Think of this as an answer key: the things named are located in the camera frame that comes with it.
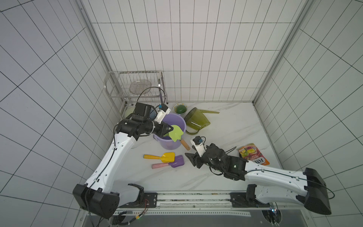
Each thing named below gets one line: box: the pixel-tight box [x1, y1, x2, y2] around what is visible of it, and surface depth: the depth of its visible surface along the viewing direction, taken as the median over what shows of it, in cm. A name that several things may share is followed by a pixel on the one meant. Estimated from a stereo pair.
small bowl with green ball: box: [172, 102, 188, 115], surface depth 112 cm
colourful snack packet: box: [238, 142, 270, 166], surface depth 88 cm
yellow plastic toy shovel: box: [143, 152, 176, 163], surface depth 89 cm
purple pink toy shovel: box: [151, 154, 185, 169], surface depth 87 cm
